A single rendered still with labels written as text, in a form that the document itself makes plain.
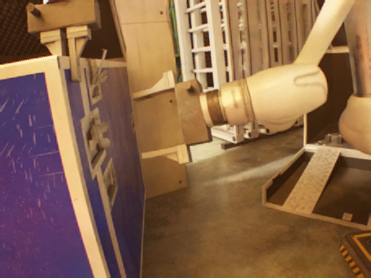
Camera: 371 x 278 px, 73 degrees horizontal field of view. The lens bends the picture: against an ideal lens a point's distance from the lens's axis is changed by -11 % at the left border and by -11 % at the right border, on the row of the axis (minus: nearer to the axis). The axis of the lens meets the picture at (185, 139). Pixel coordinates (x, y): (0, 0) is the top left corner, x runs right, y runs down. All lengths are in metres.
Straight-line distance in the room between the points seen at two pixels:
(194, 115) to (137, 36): 1.38
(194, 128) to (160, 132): 1.41
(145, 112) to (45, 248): 1.43
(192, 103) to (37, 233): 0.40
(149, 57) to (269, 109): 1.45
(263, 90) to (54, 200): 0.43
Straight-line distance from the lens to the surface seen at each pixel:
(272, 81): 0.54
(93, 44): 1.56
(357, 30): 0.93
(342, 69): 3.27
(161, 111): 1.95
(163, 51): 1.95
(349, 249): 1.01
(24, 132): 0.52
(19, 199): 0.57
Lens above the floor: 0.92
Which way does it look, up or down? 15 degrees down
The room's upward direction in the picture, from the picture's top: 6 degrees counter-clockwise
